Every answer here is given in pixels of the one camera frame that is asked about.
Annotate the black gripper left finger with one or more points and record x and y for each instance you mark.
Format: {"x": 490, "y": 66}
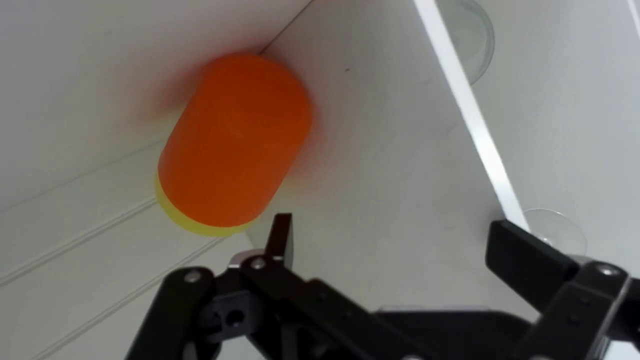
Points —
{"x": 281, "y": 240}

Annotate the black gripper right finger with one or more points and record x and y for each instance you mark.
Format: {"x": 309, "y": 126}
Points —
{"x": 526, "y": 257}

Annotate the orange plastic cup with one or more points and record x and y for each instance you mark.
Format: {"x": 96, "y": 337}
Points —
{"x": 233, "y": 141}

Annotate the white shelf cabinet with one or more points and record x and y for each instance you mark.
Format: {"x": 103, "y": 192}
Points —
{"x": 400, "y": 201}

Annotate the clear stemmed wine glass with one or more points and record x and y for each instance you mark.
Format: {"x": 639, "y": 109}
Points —
{"x": 556, "y": 230}

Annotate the clear stemless glass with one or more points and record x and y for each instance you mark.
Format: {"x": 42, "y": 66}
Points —
{"x": 479, "y": 37}

